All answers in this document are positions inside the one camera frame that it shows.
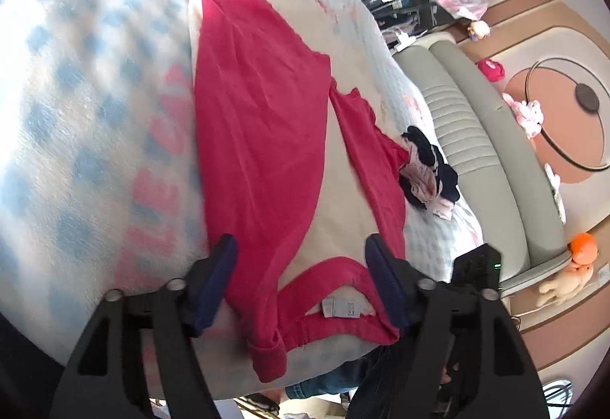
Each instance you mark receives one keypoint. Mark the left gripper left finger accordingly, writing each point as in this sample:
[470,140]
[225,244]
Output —
[128,336]

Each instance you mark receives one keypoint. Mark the pink floral cloth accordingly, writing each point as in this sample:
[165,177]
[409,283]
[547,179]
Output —
[472,10]

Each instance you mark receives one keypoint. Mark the blue checkered floral bedspread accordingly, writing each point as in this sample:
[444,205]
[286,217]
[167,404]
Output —
[99,184]

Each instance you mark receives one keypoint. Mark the red small toy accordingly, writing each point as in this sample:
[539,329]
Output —
[492,70]

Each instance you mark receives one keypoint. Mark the dark slipper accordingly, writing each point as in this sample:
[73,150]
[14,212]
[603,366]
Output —
[263,403]

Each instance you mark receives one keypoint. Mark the orange doll toy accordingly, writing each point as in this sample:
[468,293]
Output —
[572,279]

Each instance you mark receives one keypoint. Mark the pink white plush toy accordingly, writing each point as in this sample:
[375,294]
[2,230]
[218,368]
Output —
[528,115]

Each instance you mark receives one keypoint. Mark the person's dark jeans leg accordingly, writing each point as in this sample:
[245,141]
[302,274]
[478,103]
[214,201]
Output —
[346,377]

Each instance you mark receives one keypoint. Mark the round black wall lamp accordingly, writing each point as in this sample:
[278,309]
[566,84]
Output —
[574,138]

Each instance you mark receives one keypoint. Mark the grey-green padded headboard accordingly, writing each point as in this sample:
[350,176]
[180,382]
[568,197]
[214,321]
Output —
[499,175]

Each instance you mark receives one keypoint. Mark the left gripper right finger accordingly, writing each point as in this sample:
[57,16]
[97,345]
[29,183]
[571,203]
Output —
[422,309]

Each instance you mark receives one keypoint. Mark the navy and pink folded clothes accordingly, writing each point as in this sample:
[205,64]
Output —
[427,180]

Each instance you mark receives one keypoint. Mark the cream and pink shirt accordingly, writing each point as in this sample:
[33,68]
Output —
[300,164]

